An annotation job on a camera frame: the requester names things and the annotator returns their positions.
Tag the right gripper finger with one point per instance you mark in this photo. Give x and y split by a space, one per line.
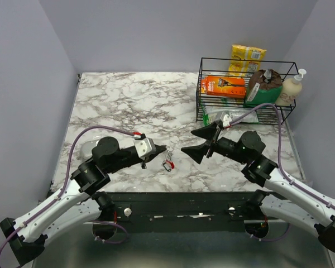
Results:
198 152
209 132

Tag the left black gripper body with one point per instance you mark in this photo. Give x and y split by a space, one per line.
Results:
127 159

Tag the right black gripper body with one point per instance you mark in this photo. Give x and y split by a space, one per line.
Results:
226 147

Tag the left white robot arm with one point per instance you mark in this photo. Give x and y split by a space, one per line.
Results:
79 199

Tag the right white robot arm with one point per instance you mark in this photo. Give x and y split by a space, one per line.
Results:
288 198

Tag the green white flat pouch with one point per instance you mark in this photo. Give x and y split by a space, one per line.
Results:
209 114

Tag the orange razor box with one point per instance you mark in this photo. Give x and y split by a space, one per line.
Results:
223 86

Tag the brown green bag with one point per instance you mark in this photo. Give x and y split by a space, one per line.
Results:
264 86

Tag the cream lotion pump bottle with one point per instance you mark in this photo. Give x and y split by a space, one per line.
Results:
291 89

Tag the yellow snack packet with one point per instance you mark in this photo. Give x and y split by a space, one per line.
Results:
245 60

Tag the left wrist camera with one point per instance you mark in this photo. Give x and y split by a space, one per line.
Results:
145 148

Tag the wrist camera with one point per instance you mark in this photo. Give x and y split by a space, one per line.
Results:
223 119
145 148

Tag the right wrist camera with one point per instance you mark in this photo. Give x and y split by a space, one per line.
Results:
223 119

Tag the black mounting base rail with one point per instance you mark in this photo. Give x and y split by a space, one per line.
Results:
169 212

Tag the black wire basket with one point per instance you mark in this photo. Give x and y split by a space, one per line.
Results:
219 67

